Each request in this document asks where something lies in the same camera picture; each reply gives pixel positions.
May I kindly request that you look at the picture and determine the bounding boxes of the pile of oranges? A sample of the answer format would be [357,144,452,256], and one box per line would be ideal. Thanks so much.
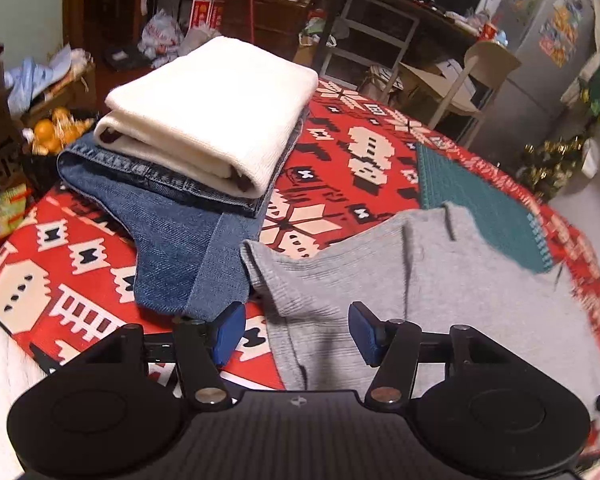
[29,106,97,157]

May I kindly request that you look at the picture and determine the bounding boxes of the person's white knit sweater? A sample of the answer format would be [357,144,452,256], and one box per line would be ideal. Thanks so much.
[0,326,49,480]

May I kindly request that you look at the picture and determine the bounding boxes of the white lined trash bin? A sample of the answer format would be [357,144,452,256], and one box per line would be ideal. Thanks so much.
[359,64,402,107]

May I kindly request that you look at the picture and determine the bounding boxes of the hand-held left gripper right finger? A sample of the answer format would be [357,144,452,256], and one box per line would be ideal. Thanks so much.
[348,301,536,409]

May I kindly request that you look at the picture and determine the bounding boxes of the green cutting mat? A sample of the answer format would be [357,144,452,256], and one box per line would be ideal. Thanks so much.
[414,140,556,276]

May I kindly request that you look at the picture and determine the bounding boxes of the folded blue jeans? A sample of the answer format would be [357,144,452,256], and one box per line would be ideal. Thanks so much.
[56,109,309,323]

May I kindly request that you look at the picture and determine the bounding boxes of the folded white sweater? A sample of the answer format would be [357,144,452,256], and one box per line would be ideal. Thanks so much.
[93,35,320,200]

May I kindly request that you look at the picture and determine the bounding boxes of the black desk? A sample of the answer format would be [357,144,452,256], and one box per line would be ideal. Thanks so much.
[324,0,482,77]

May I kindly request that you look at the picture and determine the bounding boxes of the grey refrigerator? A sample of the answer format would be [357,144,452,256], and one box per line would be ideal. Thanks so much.
[466,0,597,167]

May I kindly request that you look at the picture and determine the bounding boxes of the white plastic bag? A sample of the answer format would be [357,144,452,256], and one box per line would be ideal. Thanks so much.
[138,9,184,57]

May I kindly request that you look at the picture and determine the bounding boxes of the small Christmas tree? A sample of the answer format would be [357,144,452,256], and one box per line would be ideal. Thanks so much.
[521,134,589,202]

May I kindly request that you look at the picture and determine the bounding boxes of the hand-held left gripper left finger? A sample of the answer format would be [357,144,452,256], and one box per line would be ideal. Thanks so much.
[60,301,248,411]

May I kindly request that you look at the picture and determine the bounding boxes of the wooden door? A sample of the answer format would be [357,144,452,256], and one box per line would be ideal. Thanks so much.
[61,0,147,67]

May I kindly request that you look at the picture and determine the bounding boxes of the beige plastic chair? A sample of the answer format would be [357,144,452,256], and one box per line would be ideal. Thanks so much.
[426,40,524,134]

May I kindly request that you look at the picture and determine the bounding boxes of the white cloth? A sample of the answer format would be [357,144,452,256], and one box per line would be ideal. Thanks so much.
[579,136,600,179]

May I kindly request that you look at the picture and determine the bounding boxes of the red cardboard box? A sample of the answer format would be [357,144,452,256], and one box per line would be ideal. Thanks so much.
[189,0,227,32]

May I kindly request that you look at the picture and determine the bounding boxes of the grey knit polo shirt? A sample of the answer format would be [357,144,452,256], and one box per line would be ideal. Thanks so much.
[239,202,600,394]

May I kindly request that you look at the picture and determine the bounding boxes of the wooden drawer cabinet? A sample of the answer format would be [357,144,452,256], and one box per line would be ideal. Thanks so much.
[219,0,314,62]

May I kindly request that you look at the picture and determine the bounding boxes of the white drawer unit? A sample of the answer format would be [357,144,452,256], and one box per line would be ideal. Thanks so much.
[319,0,422,92]

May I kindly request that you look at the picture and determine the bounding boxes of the red printed blanket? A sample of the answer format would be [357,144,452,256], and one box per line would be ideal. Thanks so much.
[0,76,600,462]

